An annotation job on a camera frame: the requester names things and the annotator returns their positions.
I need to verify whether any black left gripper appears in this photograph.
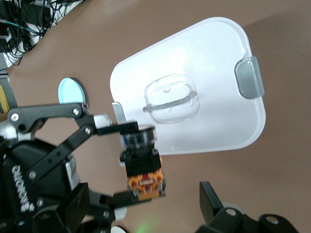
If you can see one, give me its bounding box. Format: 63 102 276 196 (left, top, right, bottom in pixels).
0 101 152 233

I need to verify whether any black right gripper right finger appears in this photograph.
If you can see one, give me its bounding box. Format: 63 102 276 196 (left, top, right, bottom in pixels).
257 213 300 233

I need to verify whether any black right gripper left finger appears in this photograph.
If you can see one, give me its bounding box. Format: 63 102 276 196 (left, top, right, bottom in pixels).
199 181 245 233

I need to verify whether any orange and black push-button switch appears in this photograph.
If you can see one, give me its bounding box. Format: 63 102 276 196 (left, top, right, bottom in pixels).
119 125 168 201

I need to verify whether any light blue round plate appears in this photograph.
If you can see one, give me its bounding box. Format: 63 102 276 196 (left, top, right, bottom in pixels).
58 77 87 120

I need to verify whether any white lidded storage box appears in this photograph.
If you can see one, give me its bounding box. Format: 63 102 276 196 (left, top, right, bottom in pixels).
109 16 267 156

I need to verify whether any black cable tangle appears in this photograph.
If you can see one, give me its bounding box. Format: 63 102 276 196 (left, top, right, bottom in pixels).
0 0 86 68

